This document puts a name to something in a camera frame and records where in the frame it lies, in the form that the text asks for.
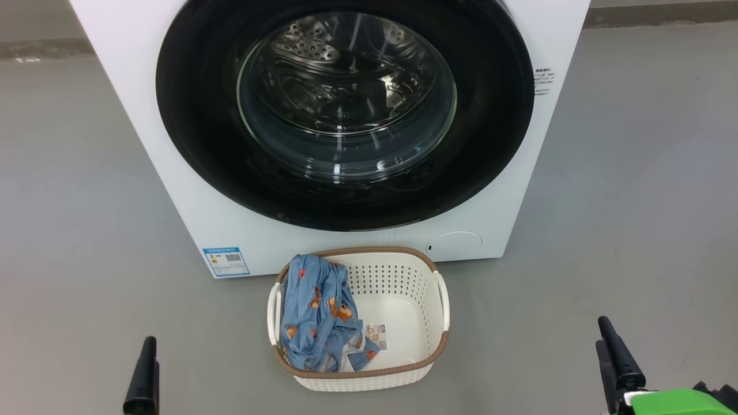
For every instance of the black printed text label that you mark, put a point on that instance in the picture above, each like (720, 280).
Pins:
(543, 80)

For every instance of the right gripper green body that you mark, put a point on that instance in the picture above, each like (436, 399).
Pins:
(674, 403)

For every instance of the round white filter cover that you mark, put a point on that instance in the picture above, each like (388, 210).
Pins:
(455, 246)

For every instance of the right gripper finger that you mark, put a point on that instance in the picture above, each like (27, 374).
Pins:
(609, 386)
(625, 369)

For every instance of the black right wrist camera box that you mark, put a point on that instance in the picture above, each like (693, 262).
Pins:
(720, 395)

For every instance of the blue energy label sticker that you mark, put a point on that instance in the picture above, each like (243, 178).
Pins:
(226, 262)

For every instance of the paper product label sticker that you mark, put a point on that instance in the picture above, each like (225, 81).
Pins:
(376, 337)

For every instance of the washing machine glass door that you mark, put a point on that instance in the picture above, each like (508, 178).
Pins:
(196, 115)

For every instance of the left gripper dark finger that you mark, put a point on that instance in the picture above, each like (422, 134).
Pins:
(144, 386)

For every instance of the white front-load washing machine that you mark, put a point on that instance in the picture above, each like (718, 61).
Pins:
(190, 190)

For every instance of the blue printed garment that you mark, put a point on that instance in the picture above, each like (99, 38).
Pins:
(311, 311)

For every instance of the cream perforated laundry basket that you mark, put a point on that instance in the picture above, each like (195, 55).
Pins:
(403, 323)

